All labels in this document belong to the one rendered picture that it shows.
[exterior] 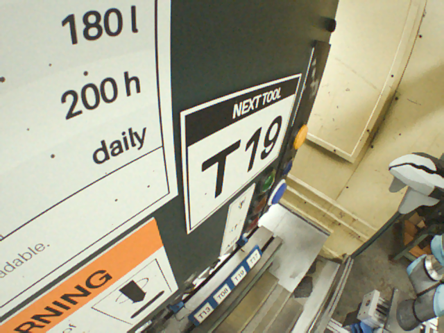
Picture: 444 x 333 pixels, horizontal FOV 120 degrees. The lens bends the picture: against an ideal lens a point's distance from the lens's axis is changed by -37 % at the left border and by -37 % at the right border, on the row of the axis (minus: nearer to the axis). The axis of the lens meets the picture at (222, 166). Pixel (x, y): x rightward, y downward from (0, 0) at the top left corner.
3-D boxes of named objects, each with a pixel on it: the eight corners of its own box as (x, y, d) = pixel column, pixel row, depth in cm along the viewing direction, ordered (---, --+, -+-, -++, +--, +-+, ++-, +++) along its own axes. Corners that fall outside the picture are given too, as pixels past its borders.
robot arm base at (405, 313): (419, 307, 54) (434, 300, 47) (414, 336, 44) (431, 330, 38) (399, 295, 60) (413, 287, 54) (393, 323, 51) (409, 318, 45)
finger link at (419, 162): (369, 197, 21) (416, 206, 20) (395, 159, 17) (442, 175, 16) (361, 180, 23) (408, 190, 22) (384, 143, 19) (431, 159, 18)
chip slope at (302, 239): (312, 253, 122) (330, 234, 105) (252, 342, 80) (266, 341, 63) (216, 186, 162) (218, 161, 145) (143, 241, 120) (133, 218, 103)
